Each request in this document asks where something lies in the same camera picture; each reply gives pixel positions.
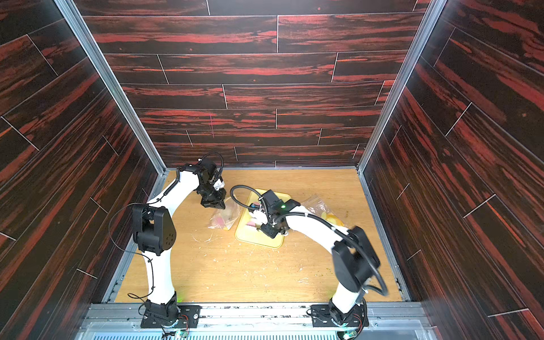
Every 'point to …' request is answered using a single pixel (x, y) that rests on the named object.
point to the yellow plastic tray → (252, 235)
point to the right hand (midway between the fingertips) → (273, 223)
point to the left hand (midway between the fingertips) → (226, 206)
